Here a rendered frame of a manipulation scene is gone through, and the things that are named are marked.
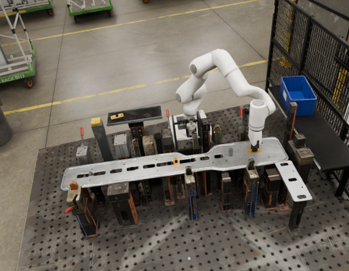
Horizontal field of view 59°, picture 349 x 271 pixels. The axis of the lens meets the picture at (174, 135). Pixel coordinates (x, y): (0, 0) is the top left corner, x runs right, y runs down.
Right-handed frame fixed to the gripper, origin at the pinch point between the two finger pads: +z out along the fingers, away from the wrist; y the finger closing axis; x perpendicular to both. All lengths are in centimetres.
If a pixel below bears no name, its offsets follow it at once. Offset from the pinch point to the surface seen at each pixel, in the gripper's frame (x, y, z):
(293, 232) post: 15, 36, 38
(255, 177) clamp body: -5.1, 19.7, 4.0
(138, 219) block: -76, 11, 38
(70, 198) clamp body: -107, 17, 2
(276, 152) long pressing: 14.7, -0.9, 8.0
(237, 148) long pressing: -6.9, -9.5, 8.0
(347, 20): 152, -173, 6
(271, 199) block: 6.8, 17.9, 27.8
